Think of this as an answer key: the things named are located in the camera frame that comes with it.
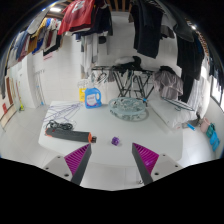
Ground black folding drying rack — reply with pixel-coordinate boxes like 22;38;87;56
91;63;156;100

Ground grey power strip orange ends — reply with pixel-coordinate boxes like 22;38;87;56
45;127;98;144

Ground dark hanging clothes row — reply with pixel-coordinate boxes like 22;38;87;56
128;0;224;104

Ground long white slab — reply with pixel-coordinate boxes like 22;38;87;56
148;98;198;130

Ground colourful hanging clothes row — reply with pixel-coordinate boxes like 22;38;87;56
6;0;114;73

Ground black coiled power cable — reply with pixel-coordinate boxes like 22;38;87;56
44;119;74;132

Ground grey cloth on rack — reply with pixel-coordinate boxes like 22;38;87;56
153;66;185;100

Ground white and black clothes pile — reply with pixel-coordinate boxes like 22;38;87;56
114;55;143;70

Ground ceiling light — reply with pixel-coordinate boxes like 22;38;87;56
49;5;64;14

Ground teal bags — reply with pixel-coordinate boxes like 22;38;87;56
206;122;221;153

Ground white clip hanger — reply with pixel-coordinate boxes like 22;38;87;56
77;78;96;90

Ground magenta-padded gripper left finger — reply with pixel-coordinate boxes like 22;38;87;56
42;143;93;186

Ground blue detergent bottle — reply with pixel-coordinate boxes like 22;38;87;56
84;87;103;110

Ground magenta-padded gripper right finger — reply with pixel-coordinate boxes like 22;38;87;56
131;142;184;186

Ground purple charger block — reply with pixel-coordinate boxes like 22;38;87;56
111;136;121;147

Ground yellow box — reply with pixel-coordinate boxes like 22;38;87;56
78;88;87;103

